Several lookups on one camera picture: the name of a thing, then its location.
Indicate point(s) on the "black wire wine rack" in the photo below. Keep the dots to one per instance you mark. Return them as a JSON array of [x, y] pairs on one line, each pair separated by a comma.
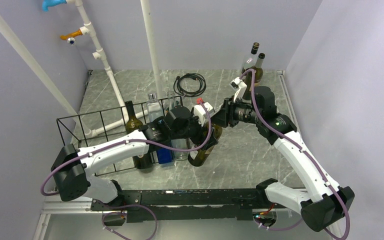
[[109, 125]]

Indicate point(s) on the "dark wine bottle grey cap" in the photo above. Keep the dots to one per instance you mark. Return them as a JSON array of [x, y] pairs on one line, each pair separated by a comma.
[[258, 76]]

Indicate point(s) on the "blue tap handle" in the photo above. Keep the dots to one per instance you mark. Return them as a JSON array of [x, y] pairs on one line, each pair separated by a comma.
[[46, 4]]

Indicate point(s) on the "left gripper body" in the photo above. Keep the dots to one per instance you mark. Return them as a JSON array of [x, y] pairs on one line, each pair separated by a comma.
[[197, 136]]

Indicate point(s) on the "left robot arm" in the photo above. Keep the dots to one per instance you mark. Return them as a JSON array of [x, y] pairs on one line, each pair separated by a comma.
[[74, 169]]

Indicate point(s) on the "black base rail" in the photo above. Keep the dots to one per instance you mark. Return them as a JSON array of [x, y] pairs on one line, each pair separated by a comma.
[[188, 204]]

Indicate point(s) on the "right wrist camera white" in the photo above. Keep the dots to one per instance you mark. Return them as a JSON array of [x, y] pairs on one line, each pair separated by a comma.
[[239, 87]]

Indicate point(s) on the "white pvc pipe frame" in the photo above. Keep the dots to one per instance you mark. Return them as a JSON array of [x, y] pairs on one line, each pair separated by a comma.
[[99, 54]]

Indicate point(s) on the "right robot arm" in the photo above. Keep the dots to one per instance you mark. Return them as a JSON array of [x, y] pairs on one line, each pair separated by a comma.
[[324, 202]]

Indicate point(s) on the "clear bottle black cap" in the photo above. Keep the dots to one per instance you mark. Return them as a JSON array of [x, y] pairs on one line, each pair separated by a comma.
[[251, 58]]

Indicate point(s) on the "blue square glass bottle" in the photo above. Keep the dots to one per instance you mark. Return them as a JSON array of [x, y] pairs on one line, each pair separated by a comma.
[[155, 110]]

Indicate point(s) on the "dark green wine bottle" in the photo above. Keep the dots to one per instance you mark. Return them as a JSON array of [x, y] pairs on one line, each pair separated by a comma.
[[140, 162]]

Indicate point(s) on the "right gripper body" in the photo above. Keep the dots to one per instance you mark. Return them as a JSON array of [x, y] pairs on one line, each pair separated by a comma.
[[236, 111]]

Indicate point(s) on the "olive green wine bottle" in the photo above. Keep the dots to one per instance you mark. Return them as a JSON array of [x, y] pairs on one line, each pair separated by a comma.
[[198, 157]]

